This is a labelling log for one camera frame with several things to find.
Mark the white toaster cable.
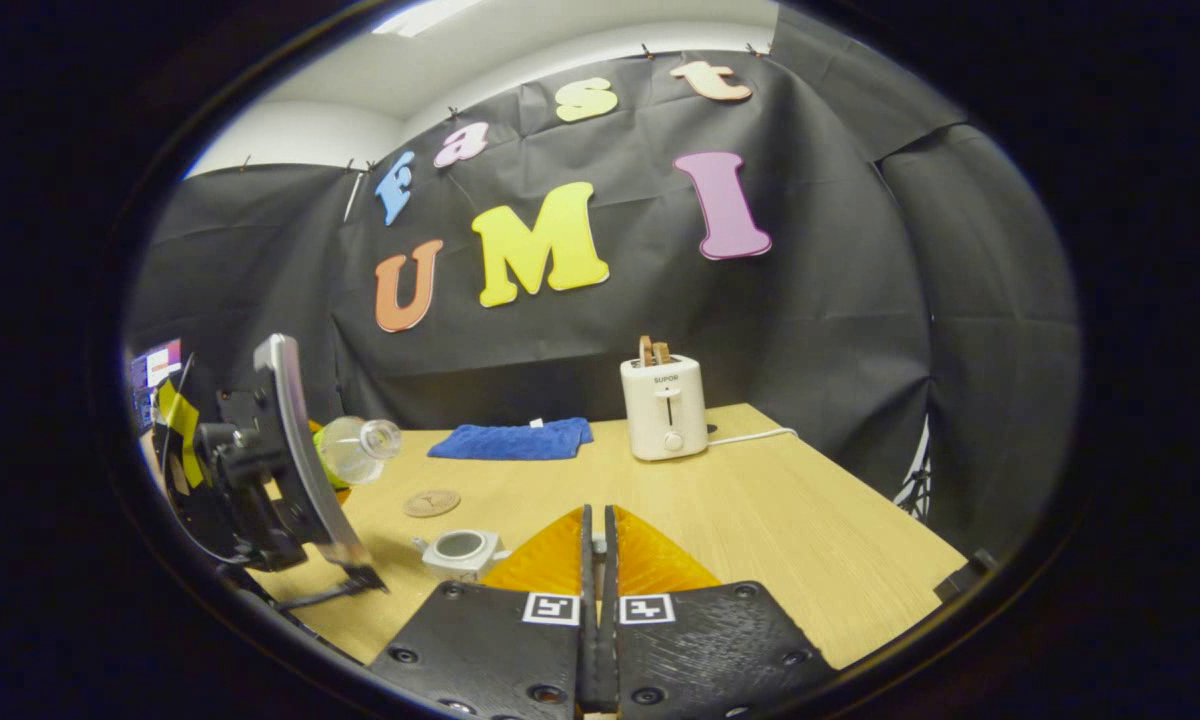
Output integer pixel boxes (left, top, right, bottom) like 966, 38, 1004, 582
705, 427, 800, 448

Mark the round wooden coaster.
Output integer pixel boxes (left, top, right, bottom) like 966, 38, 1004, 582
402, 488, 463, 519

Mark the clear green-label water bottle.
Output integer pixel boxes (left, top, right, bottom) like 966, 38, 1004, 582
310, 416, 404, 491

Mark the blue towel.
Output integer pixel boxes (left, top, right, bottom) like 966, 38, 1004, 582
426, 417, 595, 463

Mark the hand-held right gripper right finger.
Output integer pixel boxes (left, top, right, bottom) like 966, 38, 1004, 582
602, 505, 841, 720

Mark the white toaster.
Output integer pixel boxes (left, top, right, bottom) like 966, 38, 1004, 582
619, 353, 710, 463

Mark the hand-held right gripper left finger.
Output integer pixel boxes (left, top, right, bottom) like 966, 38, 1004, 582
368, 505, 601, 720

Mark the colourful display screen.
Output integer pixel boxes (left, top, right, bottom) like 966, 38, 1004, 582
128, 339, 184, 433

